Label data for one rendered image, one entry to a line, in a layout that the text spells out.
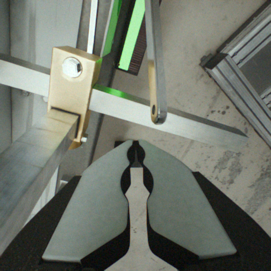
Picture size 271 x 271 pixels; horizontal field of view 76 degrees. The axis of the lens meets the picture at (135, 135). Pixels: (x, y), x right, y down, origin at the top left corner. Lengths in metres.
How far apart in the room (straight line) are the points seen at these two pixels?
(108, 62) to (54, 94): 0.15
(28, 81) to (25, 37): 0.24
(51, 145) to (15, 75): 0.12
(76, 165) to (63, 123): 0.28
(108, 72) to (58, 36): 0.15
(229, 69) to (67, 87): 0.81
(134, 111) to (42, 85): 0.12
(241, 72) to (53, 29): 0.79
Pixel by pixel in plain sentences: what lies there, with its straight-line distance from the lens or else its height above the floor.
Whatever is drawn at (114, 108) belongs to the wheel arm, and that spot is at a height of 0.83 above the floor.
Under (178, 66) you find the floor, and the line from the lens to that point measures 1.10.
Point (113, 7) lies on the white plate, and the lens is 0.27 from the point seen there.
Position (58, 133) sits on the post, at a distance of 0.20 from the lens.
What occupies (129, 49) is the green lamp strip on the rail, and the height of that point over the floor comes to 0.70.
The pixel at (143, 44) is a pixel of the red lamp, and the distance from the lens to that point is 0.36.
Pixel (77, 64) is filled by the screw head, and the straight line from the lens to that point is 0.22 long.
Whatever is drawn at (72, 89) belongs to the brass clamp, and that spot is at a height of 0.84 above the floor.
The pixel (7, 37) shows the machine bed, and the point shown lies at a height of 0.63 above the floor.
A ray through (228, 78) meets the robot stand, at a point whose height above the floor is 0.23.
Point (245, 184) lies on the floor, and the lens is 1.78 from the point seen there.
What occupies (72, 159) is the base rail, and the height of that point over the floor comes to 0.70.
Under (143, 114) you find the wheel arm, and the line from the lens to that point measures 0.24.
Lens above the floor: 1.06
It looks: 61 degrees down
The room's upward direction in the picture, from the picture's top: 178 degrees clockwise
